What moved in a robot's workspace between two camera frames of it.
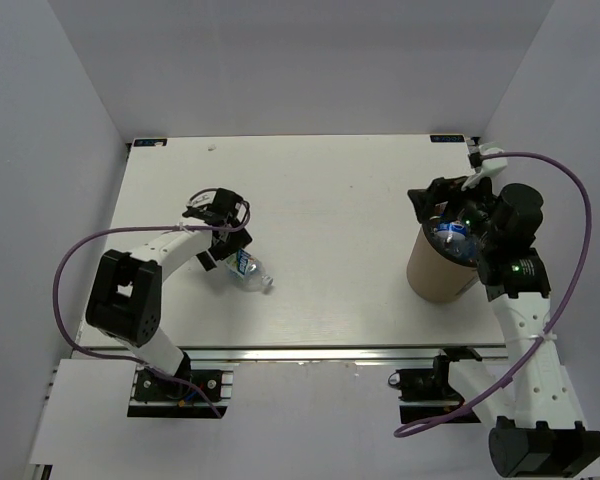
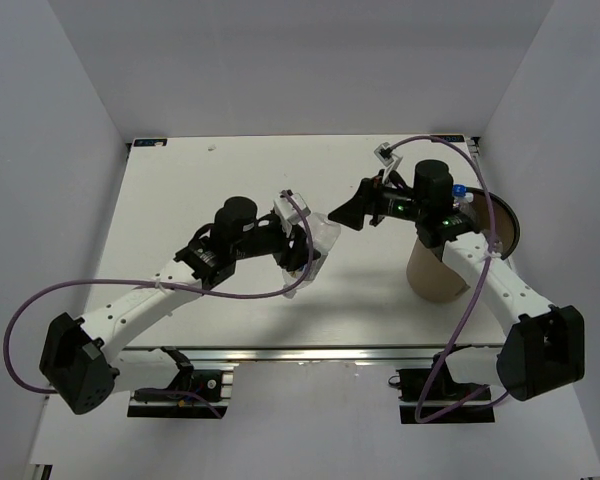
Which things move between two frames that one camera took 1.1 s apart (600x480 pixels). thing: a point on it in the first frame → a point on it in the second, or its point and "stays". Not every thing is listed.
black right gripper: x=441 y=190 → x=351 y=214
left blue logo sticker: x=149 y=142 stays
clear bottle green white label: x=248 y=270 → x=324 y=233
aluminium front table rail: x=382 y=356 stays
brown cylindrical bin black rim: x=436 y=276 stays
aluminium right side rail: x=472 y=147 stays
